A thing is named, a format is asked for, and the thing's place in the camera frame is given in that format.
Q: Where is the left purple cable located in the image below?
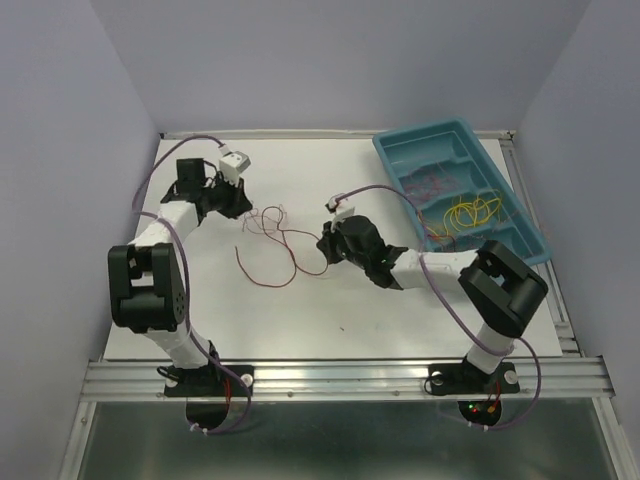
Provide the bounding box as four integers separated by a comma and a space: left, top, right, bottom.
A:
131, 134, 254, 436

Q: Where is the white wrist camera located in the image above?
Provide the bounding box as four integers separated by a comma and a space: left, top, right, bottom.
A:
219, 146, 251, 187
325, 194, 355, 229

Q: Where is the thick red wire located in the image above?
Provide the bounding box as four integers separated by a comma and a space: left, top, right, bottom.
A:
424, 232, 459, 254

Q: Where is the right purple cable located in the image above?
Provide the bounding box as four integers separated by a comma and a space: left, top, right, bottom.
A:
334, 184, 544, 434

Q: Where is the looped thin red wire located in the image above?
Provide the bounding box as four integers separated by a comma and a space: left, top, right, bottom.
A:
402, 159, 461, 204

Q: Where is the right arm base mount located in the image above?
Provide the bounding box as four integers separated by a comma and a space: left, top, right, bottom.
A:
423, 359, 520, 396

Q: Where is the teal plastic tray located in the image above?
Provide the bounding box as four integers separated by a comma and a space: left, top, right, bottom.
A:
373, 118, 551, 266

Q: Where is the purple cable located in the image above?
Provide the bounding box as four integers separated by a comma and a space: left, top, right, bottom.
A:
334, 184, 544, 434
131, 134, 254, 436

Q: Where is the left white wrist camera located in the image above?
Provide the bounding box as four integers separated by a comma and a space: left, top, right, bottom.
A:
219, 146, 251, 187

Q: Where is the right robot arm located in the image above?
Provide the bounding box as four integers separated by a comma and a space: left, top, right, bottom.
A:
316, 215, 549, 390

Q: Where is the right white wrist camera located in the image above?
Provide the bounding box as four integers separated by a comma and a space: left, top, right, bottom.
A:
325, 194, 355, 229

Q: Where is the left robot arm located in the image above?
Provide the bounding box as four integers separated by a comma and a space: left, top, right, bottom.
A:
107, 152, 252, 394

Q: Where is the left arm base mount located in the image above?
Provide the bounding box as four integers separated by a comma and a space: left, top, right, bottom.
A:
156, 365, 245, 398

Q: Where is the long dark red wire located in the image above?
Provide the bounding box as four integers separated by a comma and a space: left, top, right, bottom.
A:
234, 204, 331, 289

